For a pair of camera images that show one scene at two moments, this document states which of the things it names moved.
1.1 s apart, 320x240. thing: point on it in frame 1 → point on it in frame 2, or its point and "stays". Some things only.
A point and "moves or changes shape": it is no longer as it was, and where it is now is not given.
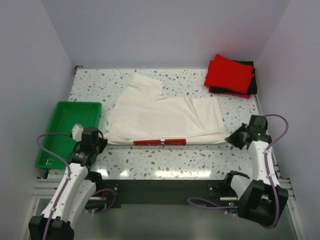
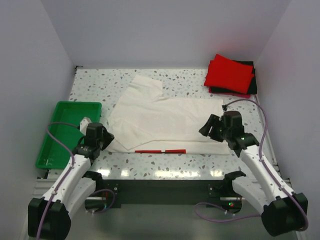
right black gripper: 232,138 → 212,120
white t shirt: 138,114 moves or changes shape
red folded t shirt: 226,74 stays
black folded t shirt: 252,88 stays
